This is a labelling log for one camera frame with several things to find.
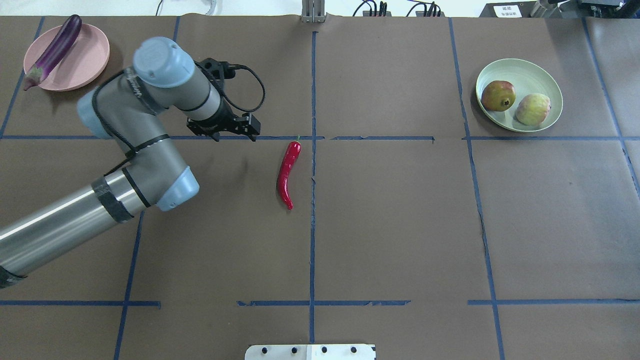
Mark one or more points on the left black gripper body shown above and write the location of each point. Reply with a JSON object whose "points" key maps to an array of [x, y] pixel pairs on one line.
{"points": [[221, 120]]}

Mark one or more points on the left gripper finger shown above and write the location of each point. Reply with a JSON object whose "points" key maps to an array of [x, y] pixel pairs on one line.
{"points": [[199, 132], [247, 125]]}

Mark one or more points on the red chili pepper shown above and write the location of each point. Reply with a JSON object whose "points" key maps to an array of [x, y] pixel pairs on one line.
{"points": [[289, 159]]}

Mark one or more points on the purple eggplant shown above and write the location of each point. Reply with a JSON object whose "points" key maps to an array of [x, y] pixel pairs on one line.
{"points": [[53, 54]]}

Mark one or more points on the red pomegranate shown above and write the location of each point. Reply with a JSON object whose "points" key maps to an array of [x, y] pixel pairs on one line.
{"points": [[498, 96]]}

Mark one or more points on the green peach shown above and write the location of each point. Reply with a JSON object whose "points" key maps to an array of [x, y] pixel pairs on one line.
{"points": [[533, 109]]}

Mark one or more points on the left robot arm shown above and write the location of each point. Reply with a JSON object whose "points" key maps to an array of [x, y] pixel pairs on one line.
{"points": [[126, 109]]}

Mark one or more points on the pink plate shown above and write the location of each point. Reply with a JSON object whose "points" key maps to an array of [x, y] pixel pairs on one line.
{"points": [[86, 60]]}

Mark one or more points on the green plate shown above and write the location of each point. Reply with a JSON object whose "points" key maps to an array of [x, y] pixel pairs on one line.
{"points": [[527, 78]]}

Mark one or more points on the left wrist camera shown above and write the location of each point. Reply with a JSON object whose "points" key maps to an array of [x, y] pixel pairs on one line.
{"points": [[216, 70]]}

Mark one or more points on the aluminium frame post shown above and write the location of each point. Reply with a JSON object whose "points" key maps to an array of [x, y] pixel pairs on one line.
{"points": [[313, 11]]}

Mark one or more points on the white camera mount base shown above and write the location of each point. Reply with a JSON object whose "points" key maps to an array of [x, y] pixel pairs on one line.
{"points": [[336, 351]]}

